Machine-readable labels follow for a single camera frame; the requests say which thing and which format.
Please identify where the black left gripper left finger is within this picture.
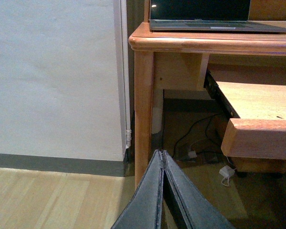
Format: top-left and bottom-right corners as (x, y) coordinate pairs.
(112, 150), (163, 229)

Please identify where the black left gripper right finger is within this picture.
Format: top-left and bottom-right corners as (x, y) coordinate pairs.
(162, 151), (234, 229)

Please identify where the white power adapter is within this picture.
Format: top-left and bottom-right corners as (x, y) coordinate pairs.
(219, 166), (235, 178)

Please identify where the power strip on floor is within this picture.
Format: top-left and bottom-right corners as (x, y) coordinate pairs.
(179, 150), (220, 164)

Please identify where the wooden keyboard tray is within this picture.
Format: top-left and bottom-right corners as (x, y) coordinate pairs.
(204, 71), (286, 160)

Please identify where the wooden desk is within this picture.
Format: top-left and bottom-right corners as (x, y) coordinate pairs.
(129, 0), (286, 187)

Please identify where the grey open laptop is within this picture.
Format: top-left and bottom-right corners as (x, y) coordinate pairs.
(149, 0), (286, 33)

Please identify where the white cable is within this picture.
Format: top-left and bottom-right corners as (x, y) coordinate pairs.
(220, 155), (236, 187)

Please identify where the black floor cable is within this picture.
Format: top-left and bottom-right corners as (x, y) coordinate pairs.
(161, 112), (224, 158)

